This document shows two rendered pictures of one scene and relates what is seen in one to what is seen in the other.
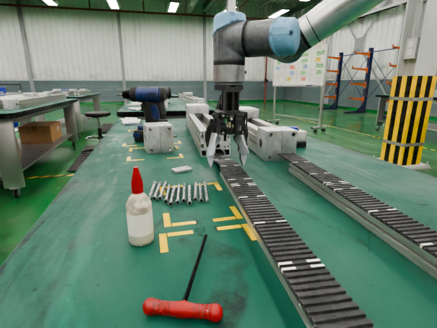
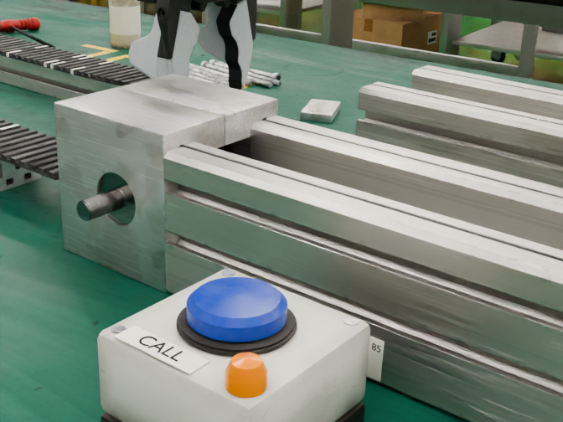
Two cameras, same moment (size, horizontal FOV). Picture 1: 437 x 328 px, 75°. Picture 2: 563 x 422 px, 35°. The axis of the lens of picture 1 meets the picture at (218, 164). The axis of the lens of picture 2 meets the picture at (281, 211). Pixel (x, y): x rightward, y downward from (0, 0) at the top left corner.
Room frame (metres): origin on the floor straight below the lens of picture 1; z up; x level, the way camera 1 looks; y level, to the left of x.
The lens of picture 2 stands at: (1.32, -0.49, 1.02)
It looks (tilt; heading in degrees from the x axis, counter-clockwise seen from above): 23 degrees down; 137
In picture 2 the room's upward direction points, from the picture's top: 2 degrees clockwise
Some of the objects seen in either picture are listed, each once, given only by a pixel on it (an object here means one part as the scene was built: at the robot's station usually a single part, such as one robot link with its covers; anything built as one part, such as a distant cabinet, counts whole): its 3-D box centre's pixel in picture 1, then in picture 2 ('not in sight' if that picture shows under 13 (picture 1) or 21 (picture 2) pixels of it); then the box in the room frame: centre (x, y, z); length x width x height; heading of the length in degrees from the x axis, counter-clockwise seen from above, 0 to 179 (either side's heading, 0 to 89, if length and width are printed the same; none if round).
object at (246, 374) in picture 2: not in sight; (246, 371); (1.12, -0.31, 0.85); 0.02 x 0.02 x 0.01
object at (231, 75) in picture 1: (229, 75); not in sight; (0.71, -0.03, 1.03); 0.08 x 0.08 x 0.05
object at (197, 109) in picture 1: (196, 110); not in sight; (1.56, 0.12, 0.87); 0.16 x 0.11 x 0.07; 10
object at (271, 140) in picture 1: (279, 142); (156, 179); (0.90, -0.20, 0.83); 0.12 x 0.09 x 0.10; 100
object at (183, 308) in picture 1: (196, 267); (28, 35); (0.31, 0.03, 0.79); 0.16 x 0.08 x 0.02; 173
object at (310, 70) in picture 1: (297, 85); not in sight; (6.72, -1.80, 0.97); 1.51 x 0.50 x 1.95; 34
